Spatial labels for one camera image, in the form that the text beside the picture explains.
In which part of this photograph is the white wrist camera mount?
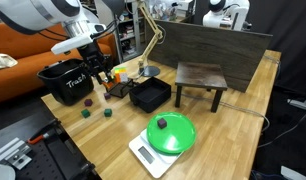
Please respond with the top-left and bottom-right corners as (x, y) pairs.
(50, 33), (95, 56)

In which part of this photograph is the orange sofa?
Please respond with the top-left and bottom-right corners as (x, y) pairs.
(0, 21), (118, 104)

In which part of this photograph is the black breadboard base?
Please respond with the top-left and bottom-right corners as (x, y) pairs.
(0, 109), (101, 180)

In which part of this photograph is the white cloth bag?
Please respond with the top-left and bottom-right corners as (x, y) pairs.
(0, 51), (19, 72)

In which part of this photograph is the aluminium extrusion bracket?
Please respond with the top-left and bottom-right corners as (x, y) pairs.
(0, 137), (33, 171)

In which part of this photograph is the black clamp orange handle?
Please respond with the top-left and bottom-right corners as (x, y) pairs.
(27, 118), (60, 145)

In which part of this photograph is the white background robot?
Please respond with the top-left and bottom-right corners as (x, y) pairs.
(202, 0), (251, 32)

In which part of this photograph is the black mesh tray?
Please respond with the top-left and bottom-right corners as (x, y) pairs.
(104, 78), (137, 99)

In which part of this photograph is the small dark wooden stool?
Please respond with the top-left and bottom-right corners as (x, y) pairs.
(174, 61), (229, 114)

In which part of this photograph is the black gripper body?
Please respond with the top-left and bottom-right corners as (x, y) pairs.
(77, 41), (113, 73)

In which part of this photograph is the black trash bin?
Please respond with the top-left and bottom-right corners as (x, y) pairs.
(36, 58), (95, 107)

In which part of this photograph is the green plastic plate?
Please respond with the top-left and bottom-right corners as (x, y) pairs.
(146, 111), (197, 155)

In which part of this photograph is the grey cable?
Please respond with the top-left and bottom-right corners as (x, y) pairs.
(171, 91), (271, 133)

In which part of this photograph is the grey storage shelf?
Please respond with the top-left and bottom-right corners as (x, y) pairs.
(114, 0), (148, 63)

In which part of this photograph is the wooden desk lamp grey shade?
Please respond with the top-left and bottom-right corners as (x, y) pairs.
(101, 0), (165, 79)

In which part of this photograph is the black fabric box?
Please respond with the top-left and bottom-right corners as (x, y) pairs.
(128, 76), (172, 114)

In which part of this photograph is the dark wooden back panel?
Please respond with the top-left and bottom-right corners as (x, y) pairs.
(145, 19), (273, 93)

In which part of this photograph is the white kitchen scale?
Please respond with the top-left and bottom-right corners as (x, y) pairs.
(128, 128), (186, 179)

